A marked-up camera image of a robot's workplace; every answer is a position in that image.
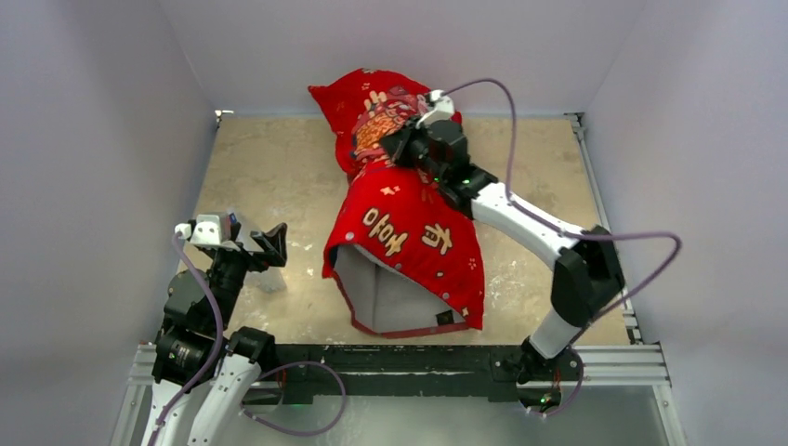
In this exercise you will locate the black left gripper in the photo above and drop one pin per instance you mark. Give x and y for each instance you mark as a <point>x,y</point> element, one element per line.
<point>271,240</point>

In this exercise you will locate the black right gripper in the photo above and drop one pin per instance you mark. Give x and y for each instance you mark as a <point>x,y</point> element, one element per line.
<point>401,146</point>

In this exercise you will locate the red printed pillowcase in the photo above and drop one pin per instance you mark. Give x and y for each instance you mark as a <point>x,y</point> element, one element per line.
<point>395,213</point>

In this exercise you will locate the white pillow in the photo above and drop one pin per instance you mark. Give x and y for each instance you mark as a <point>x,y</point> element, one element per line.
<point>385,303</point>

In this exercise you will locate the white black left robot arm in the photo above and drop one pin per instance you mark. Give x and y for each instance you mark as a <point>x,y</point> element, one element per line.
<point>200,374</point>

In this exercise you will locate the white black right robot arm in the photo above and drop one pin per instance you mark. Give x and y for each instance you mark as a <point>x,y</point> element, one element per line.
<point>587,272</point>

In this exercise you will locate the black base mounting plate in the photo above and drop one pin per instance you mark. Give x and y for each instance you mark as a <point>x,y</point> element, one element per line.
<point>497,373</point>

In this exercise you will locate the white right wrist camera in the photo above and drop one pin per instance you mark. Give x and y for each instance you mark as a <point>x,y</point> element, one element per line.
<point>439,107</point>

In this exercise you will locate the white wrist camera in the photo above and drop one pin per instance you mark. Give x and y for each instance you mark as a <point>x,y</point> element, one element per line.
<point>217,230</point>
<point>439,107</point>

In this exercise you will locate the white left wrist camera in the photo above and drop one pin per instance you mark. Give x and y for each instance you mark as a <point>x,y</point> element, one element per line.
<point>217,230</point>

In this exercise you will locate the metal corner bracket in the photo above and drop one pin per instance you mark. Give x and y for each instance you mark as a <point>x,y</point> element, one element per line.
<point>223,115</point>

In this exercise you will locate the aluminium front frame rail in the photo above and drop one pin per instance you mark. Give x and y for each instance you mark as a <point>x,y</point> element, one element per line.
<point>623,398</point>

